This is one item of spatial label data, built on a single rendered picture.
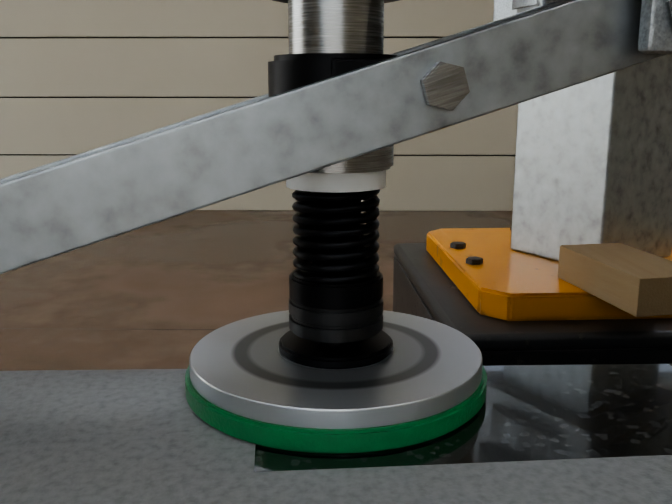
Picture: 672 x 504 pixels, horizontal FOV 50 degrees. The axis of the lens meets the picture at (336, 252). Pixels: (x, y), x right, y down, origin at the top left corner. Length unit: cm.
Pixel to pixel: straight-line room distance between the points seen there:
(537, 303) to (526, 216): 27
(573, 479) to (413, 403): 10
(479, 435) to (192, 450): 18
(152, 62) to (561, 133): 561
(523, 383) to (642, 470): 13
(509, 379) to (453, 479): 16
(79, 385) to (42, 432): 8
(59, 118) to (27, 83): 39
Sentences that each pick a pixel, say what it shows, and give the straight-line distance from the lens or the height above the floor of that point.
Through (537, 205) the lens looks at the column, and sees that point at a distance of 125.
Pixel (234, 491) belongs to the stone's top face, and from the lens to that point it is 42.
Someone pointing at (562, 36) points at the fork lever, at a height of 109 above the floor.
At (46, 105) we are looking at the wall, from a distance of 691.
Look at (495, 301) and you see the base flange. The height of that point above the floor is 77.
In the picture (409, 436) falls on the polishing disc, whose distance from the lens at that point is 45.
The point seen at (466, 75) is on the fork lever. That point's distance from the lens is 46.
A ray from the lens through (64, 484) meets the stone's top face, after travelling 45.
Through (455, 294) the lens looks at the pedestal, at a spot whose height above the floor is 74.
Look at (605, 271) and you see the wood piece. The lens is 102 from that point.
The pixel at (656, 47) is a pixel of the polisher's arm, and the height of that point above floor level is 108.
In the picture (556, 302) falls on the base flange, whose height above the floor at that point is 77.
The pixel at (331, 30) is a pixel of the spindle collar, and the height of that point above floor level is 109.
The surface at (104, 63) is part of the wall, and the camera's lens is 672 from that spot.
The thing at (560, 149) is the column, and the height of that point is 96.
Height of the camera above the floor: 105
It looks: 13 degrees down
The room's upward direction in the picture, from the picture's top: straight up
